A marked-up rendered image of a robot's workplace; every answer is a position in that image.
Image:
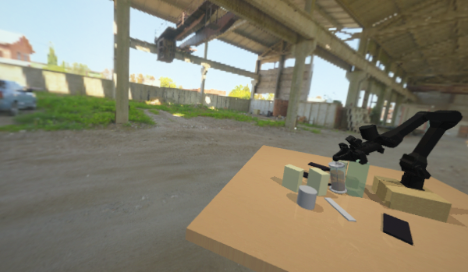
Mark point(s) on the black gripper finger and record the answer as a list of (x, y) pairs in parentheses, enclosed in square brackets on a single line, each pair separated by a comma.
[(349, 156), (341, 152)]

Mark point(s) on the grey cylinder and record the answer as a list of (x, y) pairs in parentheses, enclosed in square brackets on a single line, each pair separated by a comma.
[(306, 197)]

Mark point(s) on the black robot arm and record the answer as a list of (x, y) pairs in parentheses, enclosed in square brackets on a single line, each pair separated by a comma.
[(413, 164)]

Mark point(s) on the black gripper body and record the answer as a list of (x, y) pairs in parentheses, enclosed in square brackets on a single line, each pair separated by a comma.
[(358, 154)]

